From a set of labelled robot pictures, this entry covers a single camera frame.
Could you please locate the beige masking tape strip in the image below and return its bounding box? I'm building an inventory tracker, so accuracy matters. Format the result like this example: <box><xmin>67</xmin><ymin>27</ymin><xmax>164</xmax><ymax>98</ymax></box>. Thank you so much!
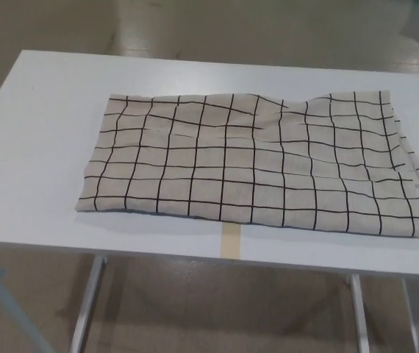
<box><xmin>221</xmin><ymin>221</ymin><xmax>243</xmax><ymax>259</ymax></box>

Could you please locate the white towel with black grid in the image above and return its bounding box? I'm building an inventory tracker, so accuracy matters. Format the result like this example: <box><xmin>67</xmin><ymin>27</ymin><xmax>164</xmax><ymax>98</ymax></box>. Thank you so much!
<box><xmin>74</xmin><ymin>91</ymin><xmax>419</xmax><ymax>240</ymax></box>

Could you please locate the white metal table leg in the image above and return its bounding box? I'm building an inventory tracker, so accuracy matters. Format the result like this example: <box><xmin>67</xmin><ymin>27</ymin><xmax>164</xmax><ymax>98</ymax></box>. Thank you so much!
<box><xmin>400</xmin><ymin>279</ymin><xmax>419</xmax><ymax>353</ymax></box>
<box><xmin>349</xmin><ymin>273</ymin><xmax>372</xmax><ymax>353</ymax></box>
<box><xmin>70</xmin><ymin>254</ymin><xmax>108</xmax><ymax>353</ymax></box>

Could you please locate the grey metal frame bar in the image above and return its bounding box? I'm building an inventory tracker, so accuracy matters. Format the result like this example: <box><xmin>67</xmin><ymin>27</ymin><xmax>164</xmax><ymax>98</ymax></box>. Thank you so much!
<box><xmin>0</xmin><ymin>247</ymin><xmax>54</xmax><ymax>353</ymax></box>

